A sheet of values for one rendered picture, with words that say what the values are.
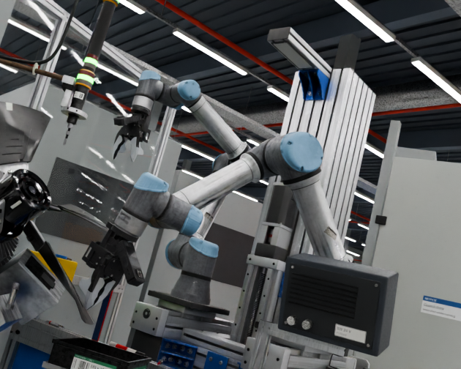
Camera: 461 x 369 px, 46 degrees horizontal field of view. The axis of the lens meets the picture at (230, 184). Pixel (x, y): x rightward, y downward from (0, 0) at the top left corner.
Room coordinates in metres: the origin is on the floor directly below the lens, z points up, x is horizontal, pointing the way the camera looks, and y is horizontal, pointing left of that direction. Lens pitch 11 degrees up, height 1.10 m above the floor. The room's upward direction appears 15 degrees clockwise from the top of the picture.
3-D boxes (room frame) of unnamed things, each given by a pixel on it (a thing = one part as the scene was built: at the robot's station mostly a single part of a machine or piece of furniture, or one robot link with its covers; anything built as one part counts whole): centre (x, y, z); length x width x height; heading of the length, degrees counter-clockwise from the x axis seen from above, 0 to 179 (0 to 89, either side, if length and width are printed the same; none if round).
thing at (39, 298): (1.49, 0.46, 0.98); 0.20 x 0.16 x 0.20; 59
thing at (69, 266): (1.89, 0.53, 1.02); 0.16 x 0.10 x 0.11; 59
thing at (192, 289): (2.08, 0.04, 1.09); 0.15 x 0.15 x 0.10
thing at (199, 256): (2.08, 0.04, 1.20); 0.13 x 0.12 x 0.14; 31
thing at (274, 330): (1.42, -0.27, 1.04); 0.24 x 0.03 x 0.03; 59
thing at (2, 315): (1.40, 0.47, 0.91); 0.12 x 0.08 x 0.12; 59
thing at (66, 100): (1.43, 0.47, 1.50); 0.09 x 0.07 x 0.10; 94
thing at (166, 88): (2.05, 0.31, 1.78); 0.11 x 0.11 x 0.08; 31
